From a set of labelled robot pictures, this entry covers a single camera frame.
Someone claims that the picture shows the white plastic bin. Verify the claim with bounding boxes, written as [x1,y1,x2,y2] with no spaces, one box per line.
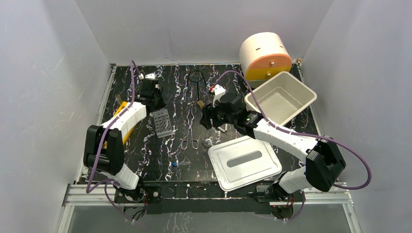
[253,71,317,126]

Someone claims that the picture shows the yellow test tube rack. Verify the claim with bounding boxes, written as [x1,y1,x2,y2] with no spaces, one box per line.
[114,101,136,144]

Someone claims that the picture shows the cream cylindrical drawer cabinet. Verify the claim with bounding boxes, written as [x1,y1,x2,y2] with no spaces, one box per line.
[239,32,292,88]

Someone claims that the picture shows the aluminium frame rail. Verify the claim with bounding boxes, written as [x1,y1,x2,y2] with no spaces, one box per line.
[63,181,353,207]

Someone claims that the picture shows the brown test tube brush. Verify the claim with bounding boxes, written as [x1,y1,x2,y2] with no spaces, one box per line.
[197,100,205,110]

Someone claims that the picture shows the clear plastic tube rack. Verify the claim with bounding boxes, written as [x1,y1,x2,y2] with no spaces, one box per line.
[152,108,173,138]

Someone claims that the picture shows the blue capped tube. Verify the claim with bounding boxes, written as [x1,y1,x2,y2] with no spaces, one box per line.
[172,161,191,167]

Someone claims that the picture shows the black wire tripod ring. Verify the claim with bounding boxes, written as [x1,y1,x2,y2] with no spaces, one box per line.
[186,71,207,101]

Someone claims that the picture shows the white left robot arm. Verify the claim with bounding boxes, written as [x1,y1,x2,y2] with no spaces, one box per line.
[83,73,165,202]

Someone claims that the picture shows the white bin lid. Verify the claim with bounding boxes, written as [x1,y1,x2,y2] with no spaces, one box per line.
[208,136,282,192]

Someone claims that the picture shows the metal crucible tongs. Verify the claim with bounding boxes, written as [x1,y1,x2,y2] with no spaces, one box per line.
[180,111,199,150]

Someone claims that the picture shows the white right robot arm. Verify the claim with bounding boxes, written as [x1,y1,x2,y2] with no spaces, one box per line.
[200,91,346,201]

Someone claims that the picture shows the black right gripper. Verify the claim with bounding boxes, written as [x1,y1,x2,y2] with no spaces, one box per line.
[199,101,236,131]

